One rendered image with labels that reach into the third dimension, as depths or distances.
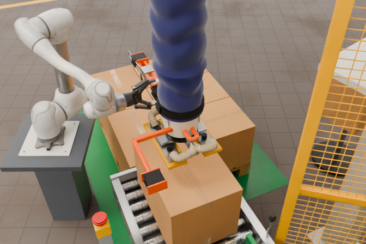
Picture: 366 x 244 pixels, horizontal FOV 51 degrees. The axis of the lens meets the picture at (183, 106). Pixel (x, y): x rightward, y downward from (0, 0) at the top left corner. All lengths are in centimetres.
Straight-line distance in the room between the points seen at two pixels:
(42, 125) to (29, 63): 251
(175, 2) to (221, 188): 101
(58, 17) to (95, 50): 275
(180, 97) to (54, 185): 144
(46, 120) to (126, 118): 75
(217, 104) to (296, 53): 203
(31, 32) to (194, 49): 96
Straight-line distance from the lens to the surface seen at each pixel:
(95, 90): 179
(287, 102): 411
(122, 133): 290
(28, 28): 218
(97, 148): 360
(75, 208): 303
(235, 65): 457
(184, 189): 200
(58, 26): 223
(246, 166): 326
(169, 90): 167
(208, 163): 212
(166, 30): 149
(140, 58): 231
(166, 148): 188
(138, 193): 251
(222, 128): 291
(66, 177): 276
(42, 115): 248
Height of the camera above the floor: 253
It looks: 40 degrees down
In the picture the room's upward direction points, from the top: 1 degrees counter-clockwise
